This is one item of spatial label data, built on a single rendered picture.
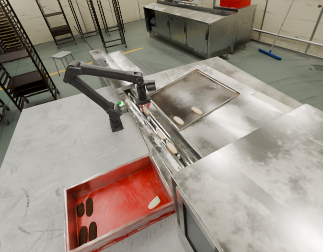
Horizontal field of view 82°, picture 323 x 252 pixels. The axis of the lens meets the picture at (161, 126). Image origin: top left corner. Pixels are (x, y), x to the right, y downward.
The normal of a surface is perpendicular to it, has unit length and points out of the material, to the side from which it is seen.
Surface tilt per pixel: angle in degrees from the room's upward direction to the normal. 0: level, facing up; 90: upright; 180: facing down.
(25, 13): 90
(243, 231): 0
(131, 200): 0
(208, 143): 10
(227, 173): 0
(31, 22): 90
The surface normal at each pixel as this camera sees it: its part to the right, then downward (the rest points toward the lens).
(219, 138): -0.26, -0.67
